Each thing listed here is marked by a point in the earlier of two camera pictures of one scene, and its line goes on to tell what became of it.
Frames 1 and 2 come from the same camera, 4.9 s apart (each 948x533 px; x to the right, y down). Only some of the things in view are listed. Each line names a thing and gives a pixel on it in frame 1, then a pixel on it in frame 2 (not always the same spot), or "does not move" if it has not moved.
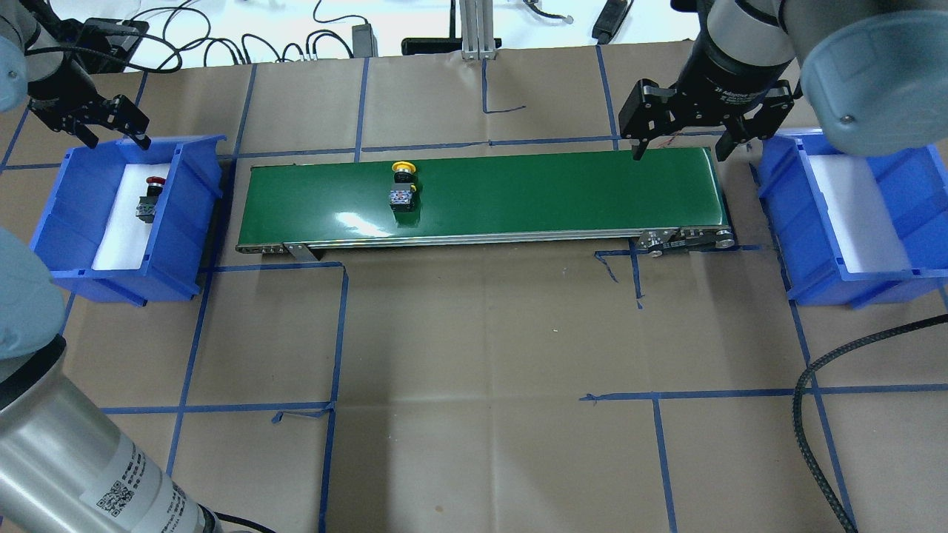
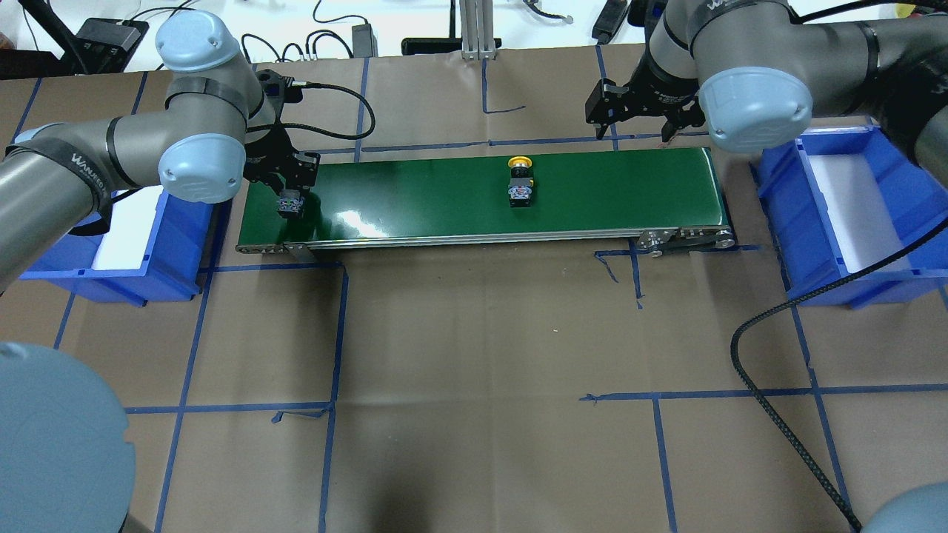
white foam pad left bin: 127,236 does not move
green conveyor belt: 663,203 does not move
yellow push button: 402,196 → 521,189
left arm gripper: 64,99 → 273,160
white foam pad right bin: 866,233 does not move
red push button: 146,207 → 290,203
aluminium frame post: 477,29 does not move
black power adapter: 364,42 does not move
